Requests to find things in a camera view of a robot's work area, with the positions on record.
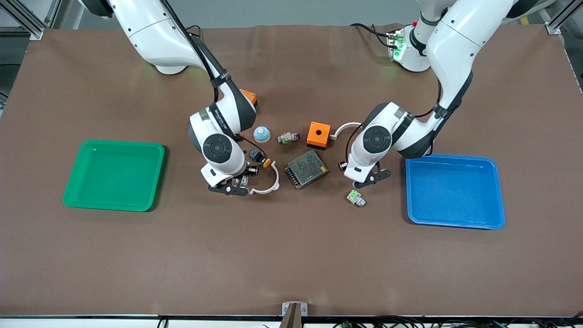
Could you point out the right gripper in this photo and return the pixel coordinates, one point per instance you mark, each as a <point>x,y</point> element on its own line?
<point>251,170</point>

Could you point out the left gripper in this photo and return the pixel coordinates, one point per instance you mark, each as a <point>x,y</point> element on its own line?
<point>340,165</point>

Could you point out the white red circuit breaker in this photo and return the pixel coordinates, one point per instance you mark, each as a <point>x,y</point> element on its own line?
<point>245,181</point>

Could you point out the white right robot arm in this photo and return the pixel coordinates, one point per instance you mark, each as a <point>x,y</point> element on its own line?
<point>155,36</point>

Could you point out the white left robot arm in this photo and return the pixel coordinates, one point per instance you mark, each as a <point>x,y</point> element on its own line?
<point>460,41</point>

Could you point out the green white push button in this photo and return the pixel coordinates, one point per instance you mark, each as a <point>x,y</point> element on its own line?
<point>355,197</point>

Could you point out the orange capped push button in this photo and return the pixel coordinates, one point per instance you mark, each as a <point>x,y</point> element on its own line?
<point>259,157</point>

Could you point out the blue dome button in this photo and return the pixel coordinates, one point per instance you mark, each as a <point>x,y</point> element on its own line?
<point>262,134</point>

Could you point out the metal mesh power supply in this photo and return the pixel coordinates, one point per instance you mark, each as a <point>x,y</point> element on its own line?
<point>306,169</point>

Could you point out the orange button box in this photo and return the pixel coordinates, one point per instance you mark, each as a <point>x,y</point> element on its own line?
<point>249,95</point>
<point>313,137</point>

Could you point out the green red indicator lamp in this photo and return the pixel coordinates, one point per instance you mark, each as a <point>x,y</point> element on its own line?
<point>288,137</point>

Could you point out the brown table mat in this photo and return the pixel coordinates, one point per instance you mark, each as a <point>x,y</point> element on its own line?
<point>291,255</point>

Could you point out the blue plastic tray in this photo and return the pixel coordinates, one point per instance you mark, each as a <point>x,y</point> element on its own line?
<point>455,191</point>

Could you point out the green plastic tray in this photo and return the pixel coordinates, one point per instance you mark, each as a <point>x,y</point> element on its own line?
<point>114,175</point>

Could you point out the small white curved bracket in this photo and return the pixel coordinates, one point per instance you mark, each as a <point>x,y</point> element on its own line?
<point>276,180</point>

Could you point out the large white curved bracket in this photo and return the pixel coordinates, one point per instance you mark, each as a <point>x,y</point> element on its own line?
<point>339,130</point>

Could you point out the grey metal table bracket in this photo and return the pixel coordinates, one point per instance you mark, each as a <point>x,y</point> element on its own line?
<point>294,314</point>

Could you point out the aluminium frame profile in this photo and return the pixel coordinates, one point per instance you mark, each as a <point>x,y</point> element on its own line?
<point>34,29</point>
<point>553,25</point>

